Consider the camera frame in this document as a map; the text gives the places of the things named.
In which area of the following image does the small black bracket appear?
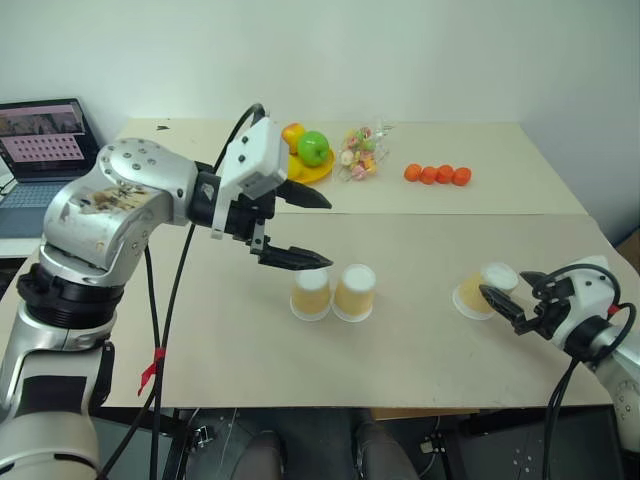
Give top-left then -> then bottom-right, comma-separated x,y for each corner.
191,423 -> 214,452
418,430 -> 448,456

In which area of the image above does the grey laptop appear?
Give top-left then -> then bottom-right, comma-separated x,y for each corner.
0,97 -> 105,242

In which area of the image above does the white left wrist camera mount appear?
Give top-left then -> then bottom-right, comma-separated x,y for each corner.
209,117 -> 291,242

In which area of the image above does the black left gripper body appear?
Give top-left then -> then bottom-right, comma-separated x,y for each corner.
223,188 -> 279,256

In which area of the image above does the clear bag of candies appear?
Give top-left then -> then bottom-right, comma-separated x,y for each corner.
338,118 -> 397,183

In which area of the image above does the red tape strip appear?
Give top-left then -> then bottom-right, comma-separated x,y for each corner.
136,346 -> 167,397

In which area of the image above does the black metal panel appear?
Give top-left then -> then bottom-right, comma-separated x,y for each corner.
458,407 -> 627,480

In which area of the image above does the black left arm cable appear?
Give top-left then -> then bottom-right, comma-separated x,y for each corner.
142,234 -> 167,480
97,102 -> 269,479

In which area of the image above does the orange yellow fruit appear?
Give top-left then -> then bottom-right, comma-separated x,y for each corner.
280,122 -> 307,154

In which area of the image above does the green apple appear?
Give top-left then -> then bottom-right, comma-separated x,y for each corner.
297,130 -> 332,168

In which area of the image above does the dark grey rounded shape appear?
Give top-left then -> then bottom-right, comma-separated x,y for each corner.
238,430 -> 294,480
353,420 -> 419,480

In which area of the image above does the yellow paper cup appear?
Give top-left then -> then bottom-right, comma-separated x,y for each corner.
331,263 -> 377,323
452,261 -> 521,322
289,271 -> 333,323

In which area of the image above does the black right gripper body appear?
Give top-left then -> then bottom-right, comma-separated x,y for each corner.
513,276 -> 577,342

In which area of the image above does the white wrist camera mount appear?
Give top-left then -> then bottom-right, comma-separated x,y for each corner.
569,255 -> 624,347
209,117 -> 291,242

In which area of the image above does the brown cardboard box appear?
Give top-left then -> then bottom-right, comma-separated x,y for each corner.
614,233 -> 640,272

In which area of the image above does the white side desk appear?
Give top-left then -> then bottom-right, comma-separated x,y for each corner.
0,233 -> 47,260

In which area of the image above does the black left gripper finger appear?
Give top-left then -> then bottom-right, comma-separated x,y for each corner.
257,242 -> 335,273
274,178 -> 334,211

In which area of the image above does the yellow plate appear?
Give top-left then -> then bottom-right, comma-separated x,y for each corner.
285,148 -> 336,184

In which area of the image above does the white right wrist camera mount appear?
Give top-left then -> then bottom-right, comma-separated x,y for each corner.
569,255 -> 624,347

